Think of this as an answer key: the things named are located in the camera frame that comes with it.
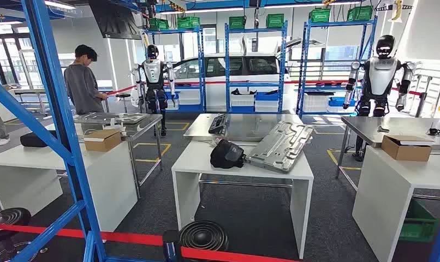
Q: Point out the black plastic tray part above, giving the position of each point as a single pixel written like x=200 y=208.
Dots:
x=217 y=124

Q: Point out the black car trim part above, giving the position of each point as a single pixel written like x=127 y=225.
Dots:
x=238 y=92

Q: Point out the blue metal shelf rack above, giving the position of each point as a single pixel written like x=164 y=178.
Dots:
x=201 y=72
x=227 y=72
x=59 y=108
x=335 y=23

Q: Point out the white plastic bin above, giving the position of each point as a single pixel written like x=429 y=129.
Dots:
x=314 y=103
x=241 y=100
x=189 y=97

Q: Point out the white car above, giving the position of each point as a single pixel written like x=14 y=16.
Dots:
x=214 y=94

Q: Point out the white panel desk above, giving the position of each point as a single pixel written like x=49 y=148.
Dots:
x=108 y=180
x=386 y=202
x=194 y=162

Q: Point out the red barrier belt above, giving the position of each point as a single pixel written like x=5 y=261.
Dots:
x=133 y=238
x=212 y=82

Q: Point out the white bin blue lid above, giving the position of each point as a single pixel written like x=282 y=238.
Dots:
x=266 y=105

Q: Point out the grey stamped metal panel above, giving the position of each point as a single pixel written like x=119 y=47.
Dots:
x=278 y=148
x=97 y=117

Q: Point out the silver black humanoid robot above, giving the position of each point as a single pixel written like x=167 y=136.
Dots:
x=153 y=72
x=381 y=76

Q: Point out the small black round stool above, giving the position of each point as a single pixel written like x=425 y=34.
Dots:
x=123 y=95

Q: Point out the black ribbed round stool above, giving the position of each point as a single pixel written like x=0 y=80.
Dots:
x=6 y=220
x=203 y=235

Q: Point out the green plastic crate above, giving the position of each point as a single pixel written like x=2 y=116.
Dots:
x=360 y=13
x=419 y=224
x=158 y=24
x=275 y=21
x=320 y=15
x=188 y=22
x=237 y=22

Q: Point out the brown cardboard box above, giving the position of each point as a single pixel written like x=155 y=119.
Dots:
x=404 y=152
x=102 y=143

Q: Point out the black hanging monitor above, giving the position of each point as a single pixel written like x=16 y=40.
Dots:
x=113 y=20

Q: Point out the small grey metal tool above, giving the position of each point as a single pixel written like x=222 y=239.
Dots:
x=382 y=129

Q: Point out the black zipped case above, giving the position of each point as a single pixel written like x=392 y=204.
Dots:
x=32 y=140

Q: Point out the white metal railing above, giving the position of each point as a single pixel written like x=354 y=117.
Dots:
x=428 y=97

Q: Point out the yellow hanging tool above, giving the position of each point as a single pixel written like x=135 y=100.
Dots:
x=397 y=11

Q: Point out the small black device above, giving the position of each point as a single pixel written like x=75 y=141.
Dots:
x=434 y=132

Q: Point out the black belt stanchion post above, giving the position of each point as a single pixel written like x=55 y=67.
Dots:
x=171 y=246

